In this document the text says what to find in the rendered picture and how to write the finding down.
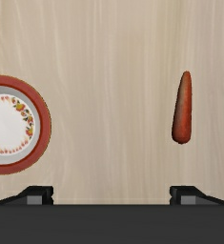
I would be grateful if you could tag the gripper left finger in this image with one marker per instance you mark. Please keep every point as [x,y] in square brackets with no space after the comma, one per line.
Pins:
[37,194]

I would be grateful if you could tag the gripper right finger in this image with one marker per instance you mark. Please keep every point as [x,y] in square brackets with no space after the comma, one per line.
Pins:
[186,194]

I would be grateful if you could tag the red-rimmed white plate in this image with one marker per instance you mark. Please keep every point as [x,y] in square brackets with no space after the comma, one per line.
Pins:
[8,127]

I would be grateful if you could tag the orange carrot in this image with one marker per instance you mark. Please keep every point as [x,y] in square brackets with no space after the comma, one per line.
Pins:
[182,111]

